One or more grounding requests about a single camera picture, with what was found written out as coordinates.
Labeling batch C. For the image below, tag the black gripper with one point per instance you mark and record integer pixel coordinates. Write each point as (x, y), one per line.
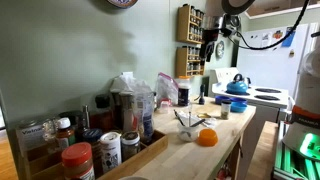
(209, 38)

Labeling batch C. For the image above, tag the light blue bowl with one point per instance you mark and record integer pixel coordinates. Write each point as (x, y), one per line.
(238, 107)

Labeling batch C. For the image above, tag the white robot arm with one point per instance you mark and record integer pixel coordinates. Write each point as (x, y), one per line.
(304, 136)

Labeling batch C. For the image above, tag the upper wooden spice rack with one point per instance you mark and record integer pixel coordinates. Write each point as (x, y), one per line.
(189, 28)

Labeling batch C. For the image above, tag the wooden spice rack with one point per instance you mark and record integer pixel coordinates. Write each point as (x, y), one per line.
(189, 28)
(188, 61)

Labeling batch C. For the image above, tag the lower wooden spice rack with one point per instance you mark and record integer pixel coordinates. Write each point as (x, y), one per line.
(188, 61)

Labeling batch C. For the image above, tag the dark blue bowl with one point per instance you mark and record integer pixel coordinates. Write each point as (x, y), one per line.
(219, 99)
(240, 100)

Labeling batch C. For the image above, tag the spice bottle with black lid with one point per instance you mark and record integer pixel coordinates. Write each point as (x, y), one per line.
(225, 109)

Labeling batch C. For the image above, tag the dark spice jar white lid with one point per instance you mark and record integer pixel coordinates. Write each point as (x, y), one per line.
(130, 144)

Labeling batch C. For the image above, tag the white spice shaker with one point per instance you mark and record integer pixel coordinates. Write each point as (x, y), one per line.
(111, 151)

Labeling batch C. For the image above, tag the hot sauce bottle white cap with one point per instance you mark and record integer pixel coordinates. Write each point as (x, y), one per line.
(65, 134)

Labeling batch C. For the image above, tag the orange lid white container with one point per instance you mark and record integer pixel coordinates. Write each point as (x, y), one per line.
(184, 87)

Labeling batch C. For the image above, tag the blue tea kettle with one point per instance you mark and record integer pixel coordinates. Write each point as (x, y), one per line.
(237, 85)

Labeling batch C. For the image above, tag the clear plastic zip bag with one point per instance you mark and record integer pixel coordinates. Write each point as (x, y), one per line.
(166, 87)

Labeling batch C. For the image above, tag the white refrigerator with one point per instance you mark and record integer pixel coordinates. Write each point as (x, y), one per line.
(276, 67)

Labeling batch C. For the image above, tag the white stove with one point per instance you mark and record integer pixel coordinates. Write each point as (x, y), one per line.
(269, 107)

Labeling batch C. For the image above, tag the white plastic bag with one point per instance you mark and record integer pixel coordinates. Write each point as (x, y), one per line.
(132, 93)

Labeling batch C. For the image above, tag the clear cup with utensils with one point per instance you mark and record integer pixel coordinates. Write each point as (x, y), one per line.
(187, 126)

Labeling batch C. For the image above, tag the orange plastic cup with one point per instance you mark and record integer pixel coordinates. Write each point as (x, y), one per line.
(207, 137)

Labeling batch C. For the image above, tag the red lid peanut butter jar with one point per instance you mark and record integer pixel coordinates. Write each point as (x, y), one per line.
(77, 162)

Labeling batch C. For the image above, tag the wooden condiment tray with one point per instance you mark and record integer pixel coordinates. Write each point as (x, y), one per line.
(38, 164)

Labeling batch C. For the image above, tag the round wall clock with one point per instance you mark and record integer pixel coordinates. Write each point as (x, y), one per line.
(220, 50)

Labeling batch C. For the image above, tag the decorative wall plate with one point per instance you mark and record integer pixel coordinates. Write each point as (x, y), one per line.
(123, 3)

